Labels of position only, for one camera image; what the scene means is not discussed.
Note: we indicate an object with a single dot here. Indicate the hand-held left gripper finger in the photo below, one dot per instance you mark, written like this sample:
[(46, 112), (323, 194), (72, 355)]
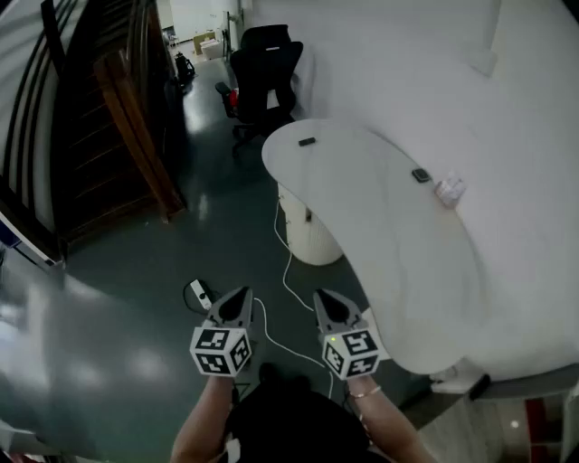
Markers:
[(222, 312), (246, 312)]

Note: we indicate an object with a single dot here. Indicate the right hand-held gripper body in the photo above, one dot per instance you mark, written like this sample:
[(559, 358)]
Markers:
[(355, 355)]

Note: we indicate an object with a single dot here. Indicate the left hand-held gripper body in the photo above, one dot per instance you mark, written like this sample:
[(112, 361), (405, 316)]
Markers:
[(219, 350)]

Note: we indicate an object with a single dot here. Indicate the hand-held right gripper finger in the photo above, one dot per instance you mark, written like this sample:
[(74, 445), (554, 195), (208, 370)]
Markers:
[(322, 316), (350, 312)]

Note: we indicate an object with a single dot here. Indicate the person's right forearm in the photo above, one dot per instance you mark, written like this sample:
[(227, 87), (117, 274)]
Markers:
[(389, 429)]

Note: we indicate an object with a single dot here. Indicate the person's left forearm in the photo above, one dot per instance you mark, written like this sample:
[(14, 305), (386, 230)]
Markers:
[(203, 420)]

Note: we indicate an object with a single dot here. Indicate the white curved desk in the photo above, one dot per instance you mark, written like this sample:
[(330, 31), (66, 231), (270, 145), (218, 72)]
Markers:
[(384, 235)]

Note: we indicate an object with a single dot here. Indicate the white power strip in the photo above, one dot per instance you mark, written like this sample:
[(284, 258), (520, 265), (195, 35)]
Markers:
[(201, 294)]

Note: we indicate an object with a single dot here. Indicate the person's black clothing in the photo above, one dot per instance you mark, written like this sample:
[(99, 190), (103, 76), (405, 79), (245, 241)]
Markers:
[(298, 420)]

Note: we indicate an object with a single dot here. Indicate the square black small device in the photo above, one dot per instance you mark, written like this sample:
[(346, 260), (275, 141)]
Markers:
[(420, 175)]

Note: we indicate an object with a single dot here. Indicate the clear plastic packet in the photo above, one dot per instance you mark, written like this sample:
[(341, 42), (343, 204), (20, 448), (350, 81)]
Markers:
[(450, 189)]

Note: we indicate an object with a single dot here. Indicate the long black small device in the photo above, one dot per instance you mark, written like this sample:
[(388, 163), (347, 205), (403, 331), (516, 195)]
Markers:
[(307, 141)]

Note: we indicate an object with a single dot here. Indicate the white blue-edged board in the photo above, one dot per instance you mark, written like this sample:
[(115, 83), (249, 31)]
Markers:
[(27, 246)]

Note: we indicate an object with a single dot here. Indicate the dark wooden staircase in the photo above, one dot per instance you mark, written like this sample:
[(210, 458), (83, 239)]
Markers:
[(90, 149)]

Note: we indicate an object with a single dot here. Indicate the red object on chair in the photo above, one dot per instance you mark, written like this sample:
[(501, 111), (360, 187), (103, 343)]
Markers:
[(233, 97)]

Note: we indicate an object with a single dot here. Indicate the black office chair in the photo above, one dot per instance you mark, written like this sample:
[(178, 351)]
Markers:
[(264, 77)]

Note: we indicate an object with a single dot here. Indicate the black floor machine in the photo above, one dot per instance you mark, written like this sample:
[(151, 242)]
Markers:
[(184, 65)]

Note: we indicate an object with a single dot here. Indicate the white box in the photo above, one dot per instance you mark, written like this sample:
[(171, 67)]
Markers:
[(212, 50)]

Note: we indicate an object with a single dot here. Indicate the brown cardboard box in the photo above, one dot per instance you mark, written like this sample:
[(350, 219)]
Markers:
[(201, 43)]

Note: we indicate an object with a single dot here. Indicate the folded metal stand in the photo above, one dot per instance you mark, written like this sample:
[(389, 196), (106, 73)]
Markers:
[(228, 34)]

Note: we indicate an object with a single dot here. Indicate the brown wooden newel post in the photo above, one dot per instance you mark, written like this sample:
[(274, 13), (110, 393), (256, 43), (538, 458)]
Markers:
[(135, 140)]

